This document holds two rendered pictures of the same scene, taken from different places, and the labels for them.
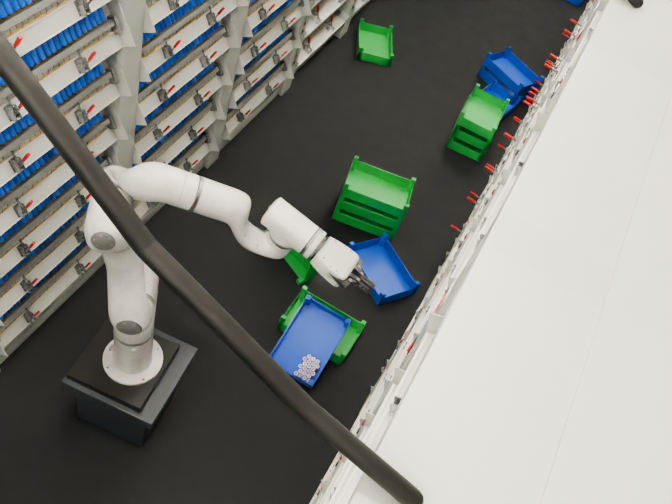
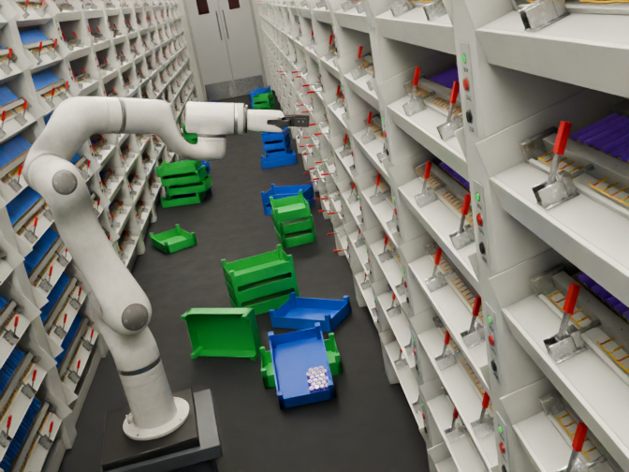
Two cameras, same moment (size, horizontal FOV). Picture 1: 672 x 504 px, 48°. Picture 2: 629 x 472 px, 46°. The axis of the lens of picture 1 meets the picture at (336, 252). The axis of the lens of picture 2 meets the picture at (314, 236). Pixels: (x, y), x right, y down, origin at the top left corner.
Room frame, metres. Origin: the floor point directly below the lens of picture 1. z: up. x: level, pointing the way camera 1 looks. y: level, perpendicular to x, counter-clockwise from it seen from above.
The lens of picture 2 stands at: (-0.70, 0.34, 1.38)
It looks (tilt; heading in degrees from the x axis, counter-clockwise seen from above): 18 degrees down; 348
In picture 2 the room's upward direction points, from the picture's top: 10 degrees counter-clockwise
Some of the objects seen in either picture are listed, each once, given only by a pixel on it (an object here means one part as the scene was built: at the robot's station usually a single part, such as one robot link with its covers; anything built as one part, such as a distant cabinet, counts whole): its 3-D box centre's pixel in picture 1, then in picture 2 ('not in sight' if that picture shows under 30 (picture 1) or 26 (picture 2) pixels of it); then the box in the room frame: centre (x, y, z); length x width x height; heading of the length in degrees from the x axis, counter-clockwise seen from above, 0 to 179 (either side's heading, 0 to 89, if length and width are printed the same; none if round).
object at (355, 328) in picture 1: (321, 324); (299, 360); (1.82, -0.06, 0.04); 0.30 x 0.20 x 0.08; 80
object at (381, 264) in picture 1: (382, 268); (310, 311); (2.23, -0.22, 0.04); 0.30 x 0.20 x 0.08; 46
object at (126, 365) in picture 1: (133, 344); (148, 391); (1.20, 0.48, 0.40); 0.19 x 0.19 x 0.18
